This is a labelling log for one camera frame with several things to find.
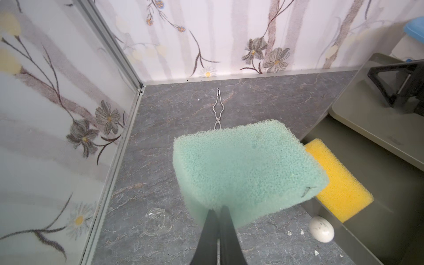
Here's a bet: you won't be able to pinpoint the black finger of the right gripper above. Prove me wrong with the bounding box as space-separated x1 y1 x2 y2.
367 61 418 108

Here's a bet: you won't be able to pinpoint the olive top drawer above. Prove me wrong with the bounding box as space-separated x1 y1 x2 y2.
302 115 424 265

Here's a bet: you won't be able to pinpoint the olive green drawer cabinet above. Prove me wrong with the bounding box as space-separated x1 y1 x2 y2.
328 52 424 172

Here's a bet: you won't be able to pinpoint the white storage bin blue lid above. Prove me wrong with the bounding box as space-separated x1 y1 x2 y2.
390 17 424 62

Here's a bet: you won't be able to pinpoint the yellow sponge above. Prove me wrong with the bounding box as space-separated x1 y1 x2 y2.
305 139 374 223

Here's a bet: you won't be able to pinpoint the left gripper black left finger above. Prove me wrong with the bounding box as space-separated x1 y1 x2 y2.
190 210 219 265

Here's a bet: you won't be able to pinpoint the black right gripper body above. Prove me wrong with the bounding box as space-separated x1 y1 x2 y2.
404 71 424 116

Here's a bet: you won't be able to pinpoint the metal tongs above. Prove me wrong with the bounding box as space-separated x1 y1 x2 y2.
212 88 225 130

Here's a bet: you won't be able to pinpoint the green sponge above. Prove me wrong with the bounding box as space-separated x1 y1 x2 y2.
172 120 329 227

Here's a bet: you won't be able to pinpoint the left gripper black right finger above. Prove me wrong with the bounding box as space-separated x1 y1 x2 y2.
219 206 247 265

